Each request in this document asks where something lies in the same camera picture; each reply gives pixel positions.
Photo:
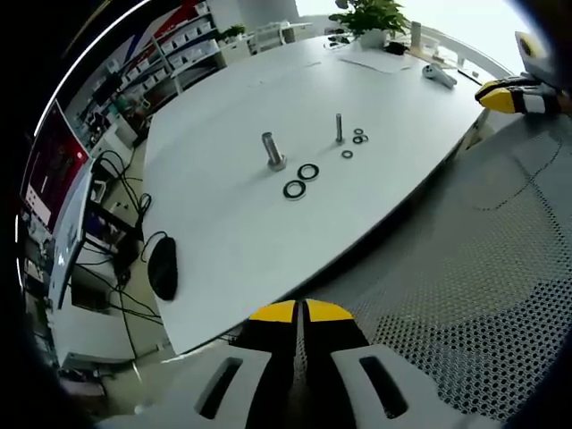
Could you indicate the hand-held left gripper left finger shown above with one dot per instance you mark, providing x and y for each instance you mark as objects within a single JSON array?
[{"x": 272, "y": 357}]

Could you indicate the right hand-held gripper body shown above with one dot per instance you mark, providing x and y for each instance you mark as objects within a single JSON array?
[{"x": 536, "y": 56}]

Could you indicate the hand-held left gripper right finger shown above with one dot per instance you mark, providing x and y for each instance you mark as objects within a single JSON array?
[{"x": 330, "y": 353}]

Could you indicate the thin threaded stud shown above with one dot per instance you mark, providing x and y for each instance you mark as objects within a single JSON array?
[{"x": 339, "y": 128}]

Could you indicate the large black washer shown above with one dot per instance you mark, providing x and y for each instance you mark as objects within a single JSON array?
[
  {"x": 308, "y": 172},
  {"x": 294, "y": 189}
]

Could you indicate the thick threaded stud hex base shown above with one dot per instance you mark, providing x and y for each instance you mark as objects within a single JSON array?
[{"x": 272, "y": 154}]

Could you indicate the white handheld controller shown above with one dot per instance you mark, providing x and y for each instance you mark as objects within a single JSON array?
[{"x": 438, "y": 75}]

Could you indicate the white cylinder container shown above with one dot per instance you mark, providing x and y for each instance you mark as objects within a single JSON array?
[{"x": 416, "y": 33}]

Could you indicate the white paper sheet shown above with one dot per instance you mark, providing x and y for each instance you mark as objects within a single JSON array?
[{"x": 375, "y": 60}]

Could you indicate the black computer mouse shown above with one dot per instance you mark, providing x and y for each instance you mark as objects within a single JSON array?
[{"x": 163, "y": 268}]

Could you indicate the green potted plant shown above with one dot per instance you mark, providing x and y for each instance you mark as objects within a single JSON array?
[{"x": 373, "y": 18}]

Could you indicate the grey mesh chair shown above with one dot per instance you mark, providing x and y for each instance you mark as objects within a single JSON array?
[{"x": 469, "y": 268}]

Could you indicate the grey monitor back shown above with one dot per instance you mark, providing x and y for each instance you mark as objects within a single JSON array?
[{"x": 69, "y": 232}]

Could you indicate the small green plant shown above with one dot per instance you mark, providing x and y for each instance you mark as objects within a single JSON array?
[{"x": 234, "y": 32}]

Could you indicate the monitor with red screen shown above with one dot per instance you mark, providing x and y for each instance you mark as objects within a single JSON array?
[{"x": 53, "y": 170}]

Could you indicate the white storage shelf with bins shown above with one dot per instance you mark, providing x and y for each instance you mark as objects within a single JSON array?
[{"x": 179, "y": 53}]

